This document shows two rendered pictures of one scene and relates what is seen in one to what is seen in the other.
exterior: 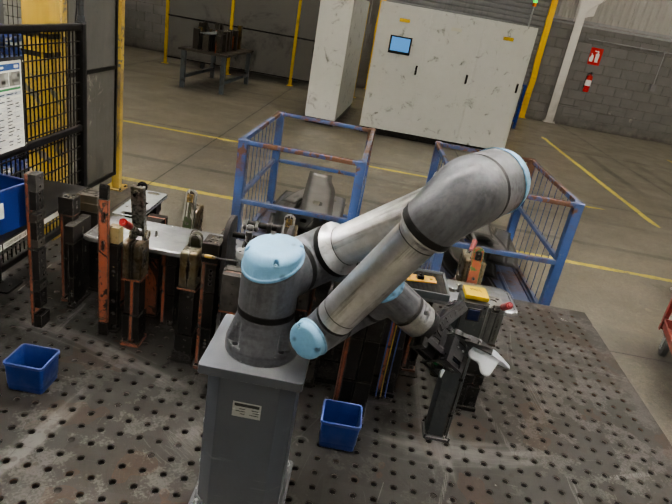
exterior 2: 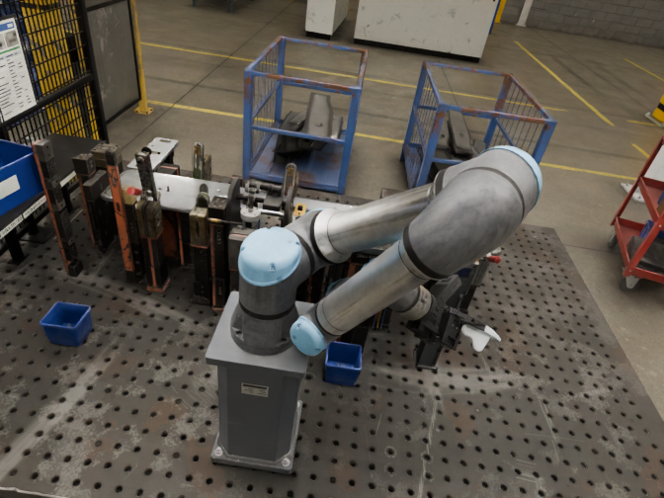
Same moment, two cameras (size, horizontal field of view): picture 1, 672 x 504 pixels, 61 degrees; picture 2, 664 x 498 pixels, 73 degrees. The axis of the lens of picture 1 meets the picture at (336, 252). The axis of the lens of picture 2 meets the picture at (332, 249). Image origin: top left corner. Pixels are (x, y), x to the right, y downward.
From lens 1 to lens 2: 32 cm
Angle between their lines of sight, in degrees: 13
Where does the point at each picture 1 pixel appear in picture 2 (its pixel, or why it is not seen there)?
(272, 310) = (272, 307)
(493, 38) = not seen: outside the picture
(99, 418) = (131, 367)
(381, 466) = (378, 398)
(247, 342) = (250, 334)
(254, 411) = (262, 390)
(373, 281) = (372, 298)
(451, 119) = (435, 29)
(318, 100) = (316, 15)
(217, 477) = (234, 435)
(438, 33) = not seen: outside the picture
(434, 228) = (439, 261)
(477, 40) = not seen: outside the picture
